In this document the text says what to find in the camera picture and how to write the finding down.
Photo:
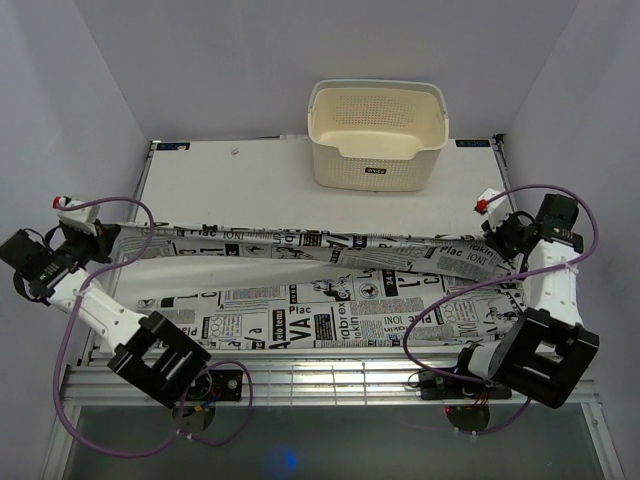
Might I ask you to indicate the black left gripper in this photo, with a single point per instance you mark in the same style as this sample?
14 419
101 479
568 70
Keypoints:
102 242

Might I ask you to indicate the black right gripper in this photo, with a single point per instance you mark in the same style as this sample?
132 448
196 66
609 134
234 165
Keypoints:
494 235

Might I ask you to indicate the newspaper print trousers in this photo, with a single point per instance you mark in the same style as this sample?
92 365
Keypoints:
434 290

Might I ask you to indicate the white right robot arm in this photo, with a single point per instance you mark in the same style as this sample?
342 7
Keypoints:
546 352

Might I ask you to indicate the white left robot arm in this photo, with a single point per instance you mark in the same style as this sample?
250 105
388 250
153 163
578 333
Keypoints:
150 352

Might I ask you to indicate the blue label sticker right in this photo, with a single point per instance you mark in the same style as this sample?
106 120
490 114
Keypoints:
473 143

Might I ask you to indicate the blue label sticker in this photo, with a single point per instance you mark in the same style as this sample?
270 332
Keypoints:
172 146
473 143

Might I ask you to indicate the blue label sticker left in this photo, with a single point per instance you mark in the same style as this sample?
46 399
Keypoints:
172 146

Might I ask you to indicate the cream perforated plastic basket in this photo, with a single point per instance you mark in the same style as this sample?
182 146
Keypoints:
376 135

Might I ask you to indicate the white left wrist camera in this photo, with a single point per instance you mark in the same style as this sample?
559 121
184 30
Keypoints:
76 214

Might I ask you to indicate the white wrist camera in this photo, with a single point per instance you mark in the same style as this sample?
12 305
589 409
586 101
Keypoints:
494 206
76 214

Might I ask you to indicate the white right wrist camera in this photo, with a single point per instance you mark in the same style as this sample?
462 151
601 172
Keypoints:
494 206

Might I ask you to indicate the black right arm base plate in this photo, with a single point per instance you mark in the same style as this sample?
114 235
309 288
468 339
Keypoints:
433 386

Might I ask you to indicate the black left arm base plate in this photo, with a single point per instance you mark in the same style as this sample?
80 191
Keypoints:
218 386

